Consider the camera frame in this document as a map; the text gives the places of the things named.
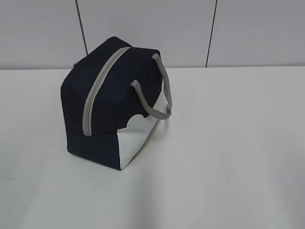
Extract navy blue lunch bag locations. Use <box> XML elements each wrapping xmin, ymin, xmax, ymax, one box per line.
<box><xmin>61</xmin><ymin>36</ymin><xmax>173</xmax><ymax>170</ymax></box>

